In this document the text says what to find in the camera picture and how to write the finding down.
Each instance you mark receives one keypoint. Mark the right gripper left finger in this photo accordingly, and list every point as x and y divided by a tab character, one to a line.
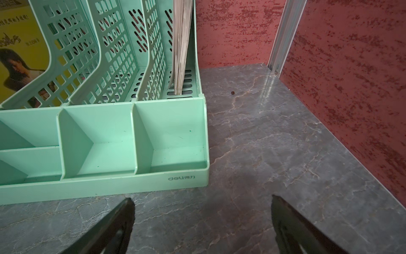
111	235

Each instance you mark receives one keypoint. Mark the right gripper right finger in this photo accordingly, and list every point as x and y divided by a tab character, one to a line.
296	235

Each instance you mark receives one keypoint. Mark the green plastic file organizer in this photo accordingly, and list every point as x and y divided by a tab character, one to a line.
104	118

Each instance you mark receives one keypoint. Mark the yellow white book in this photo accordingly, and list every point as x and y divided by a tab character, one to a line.
24	53

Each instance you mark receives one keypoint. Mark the dark green book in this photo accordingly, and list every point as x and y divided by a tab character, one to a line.
182	12

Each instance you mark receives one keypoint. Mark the right corner aluminium post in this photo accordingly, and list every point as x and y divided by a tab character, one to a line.
289	22

